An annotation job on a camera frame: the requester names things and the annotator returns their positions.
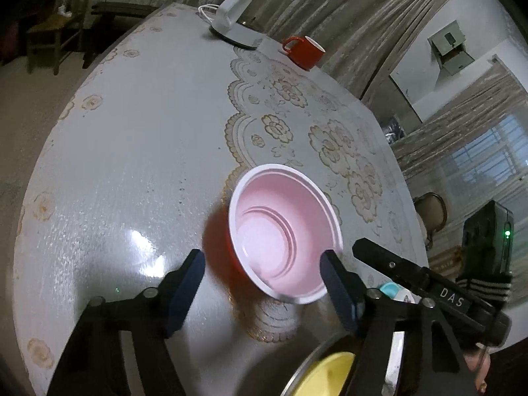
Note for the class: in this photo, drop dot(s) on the red plastic cup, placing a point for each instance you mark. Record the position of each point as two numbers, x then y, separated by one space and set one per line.
280 231

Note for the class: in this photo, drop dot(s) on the person's right hand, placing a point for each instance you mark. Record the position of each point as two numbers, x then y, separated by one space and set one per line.
478 369

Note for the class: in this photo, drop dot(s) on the upholstered chair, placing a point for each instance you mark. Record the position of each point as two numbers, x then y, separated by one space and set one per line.
431 214

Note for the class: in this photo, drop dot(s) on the black plastic bag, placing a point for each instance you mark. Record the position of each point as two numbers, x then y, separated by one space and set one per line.
392 128

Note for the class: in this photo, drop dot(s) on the kettle base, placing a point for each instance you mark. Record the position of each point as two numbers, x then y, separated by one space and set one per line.
239 37

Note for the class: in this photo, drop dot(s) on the narrow beige curtain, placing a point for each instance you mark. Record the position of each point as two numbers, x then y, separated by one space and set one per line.
445 144

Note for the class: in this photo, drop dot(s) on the stainless steel bowl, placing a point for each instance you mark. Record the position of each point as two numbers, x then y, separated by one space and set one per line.
313 354

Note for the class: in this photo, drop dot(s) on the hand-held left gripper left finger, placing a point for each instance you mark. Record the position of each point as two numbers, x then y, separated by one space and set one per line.
185 297

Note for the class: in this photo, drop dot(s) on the grey floral tablecloth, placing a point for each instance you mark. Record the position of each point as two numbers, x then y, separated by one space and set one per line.
144 152

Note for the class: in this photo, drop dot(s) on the window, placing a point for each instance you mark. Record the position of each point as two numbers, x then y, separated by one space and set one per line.
491 152

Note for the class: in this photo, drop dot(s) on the white electric kettle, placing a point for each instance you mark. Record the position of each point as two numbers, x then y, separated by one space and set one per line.
235 8

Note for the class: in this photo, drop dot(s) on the large white plate red print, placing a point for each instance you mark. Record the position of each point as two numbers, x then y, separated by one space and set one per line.
403 295

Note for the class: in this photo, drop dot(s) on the wide beige curtain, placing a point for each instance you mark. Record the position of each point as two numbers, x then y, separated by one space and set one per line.
330 12

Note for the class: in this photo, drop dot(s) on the yellow plastic bowl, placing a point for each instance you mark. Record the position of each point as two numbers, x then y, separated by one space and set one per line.
326 375

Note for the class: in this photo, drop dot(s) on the dark wooden bench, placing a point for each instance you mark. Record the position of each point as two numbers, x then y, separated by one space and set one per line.
119 20

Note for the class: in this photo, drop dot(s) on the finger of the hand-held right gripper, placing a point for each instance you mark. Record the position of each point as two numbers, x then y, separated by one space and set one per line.
392 264

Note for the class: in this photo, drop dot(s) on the red mug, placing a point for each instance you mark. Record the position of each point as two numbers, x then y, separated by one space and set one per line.
305 53

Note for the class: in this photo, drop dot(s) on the wooden chair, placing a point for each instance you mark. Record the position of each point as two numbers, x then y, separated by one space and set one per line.
53 37

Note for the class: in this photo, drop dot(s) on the wall electrical box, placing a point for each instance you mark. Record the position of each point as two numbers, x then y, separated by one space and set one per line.
449 45

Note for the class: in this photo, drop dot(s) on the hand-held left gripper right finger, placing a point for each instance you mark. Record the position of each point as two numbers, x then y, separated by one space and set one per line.
336 288

